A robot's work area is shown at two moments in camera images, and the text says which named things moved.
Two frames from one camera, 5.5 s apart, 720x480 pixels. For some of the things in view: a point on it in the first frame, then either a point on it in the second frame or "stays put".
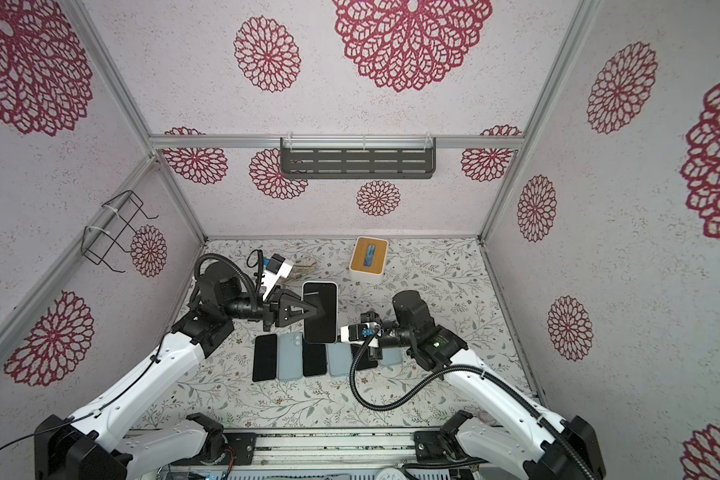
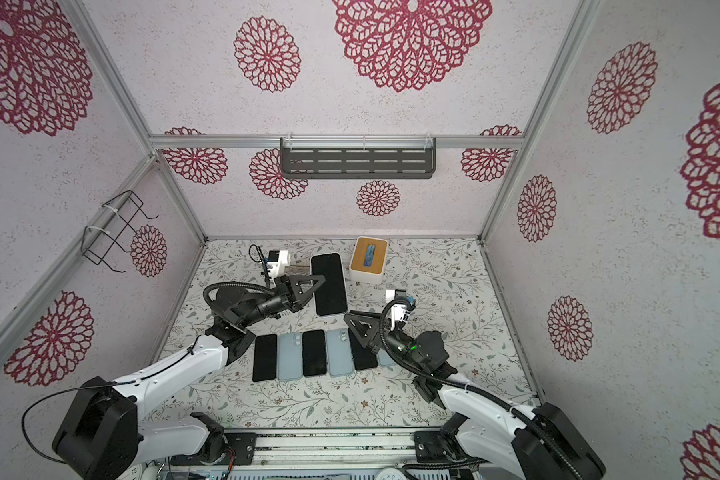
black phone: x=321 y=329 to x=330 y=297
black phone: x=314 y=358 stays put
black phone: x=364 y=361 stays put
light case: x=339 y=357 stays put
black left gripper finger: x=291 y=313 to x=309 y=295
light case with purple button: x=392 y=356 stays put
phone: x=265 y=358 stays put
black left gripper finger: x=290 y=299 to x=292 y=281
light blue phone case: x=290 y=356 stays put
